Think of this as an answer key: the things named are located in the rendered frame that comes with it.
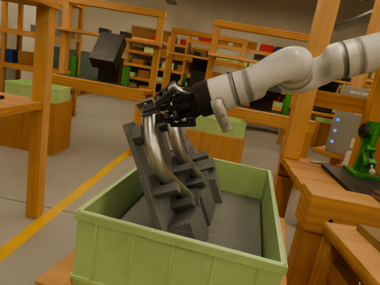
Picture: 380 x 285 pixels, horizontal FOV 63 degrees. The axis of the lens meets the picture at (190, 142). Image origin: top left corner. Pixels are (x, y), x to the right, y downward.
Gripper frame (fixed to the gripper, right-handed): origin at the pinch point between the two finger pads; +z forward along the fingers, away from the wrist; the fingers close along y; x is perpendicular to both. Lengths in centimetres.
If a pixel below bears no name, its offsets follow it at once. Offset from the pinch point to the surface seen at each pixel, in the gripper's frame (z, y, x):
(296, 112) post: -41, -93, -60
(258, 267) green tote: -14.9, -11.6, 32.7
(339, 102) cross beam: -66, -102, -66
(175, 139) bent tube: -0.3, -13.2, -2.0
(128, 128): 4.4, 2.9, 4.4
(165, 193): 1.4, -8.9, 15.0
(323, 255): -30, -67, 20
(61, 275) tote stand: 27.2, -10.3, 27.6
